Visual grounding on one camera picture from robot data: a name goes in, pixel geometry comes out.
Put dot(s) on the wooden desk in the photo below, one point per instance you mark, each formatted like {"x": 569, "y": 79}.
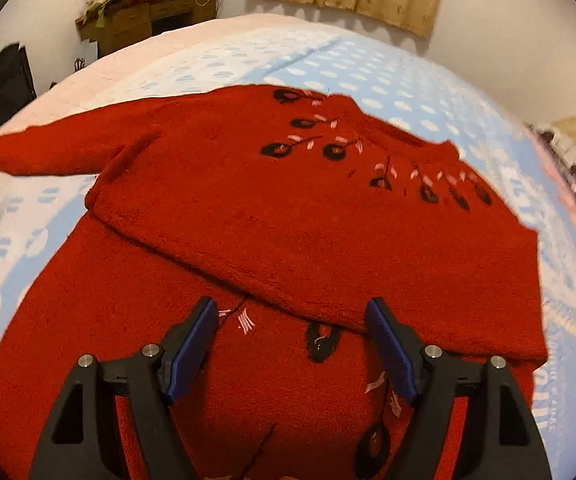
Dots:
{"x": 132, "y": 22}

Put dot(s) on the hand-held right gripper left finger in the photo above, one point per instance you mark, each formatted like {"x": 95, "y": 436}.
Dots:
{"x": 192, "y": 350}

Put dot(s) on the black hanging clothing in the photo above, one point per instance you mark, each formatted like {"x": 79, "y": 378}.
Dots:
{"x": 0, "y": 92}

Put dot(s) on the blue polka dot bedsheet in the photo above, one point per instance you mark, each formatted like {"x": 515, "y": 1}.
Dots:
{"x": 368, "y": 75}

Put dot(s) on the patterned pillow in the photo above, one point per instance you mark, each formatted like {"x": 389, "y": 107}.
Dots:
{"x": 575, "y": 175}

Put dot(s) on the red floral knit sweater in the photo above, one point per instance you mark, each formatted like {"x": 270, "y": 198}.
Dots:
{"x": 117, "y": 320}
{"x": 288, "y": 220}

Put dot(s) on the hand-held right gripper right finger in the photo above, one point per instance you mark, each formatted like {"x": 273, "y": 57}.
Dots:
{"x": 393, "y": 355}

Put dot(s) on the colourful cloth pile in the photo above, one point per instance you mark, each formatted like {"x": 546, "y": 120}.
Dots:
{"x": 112, "y": 2}

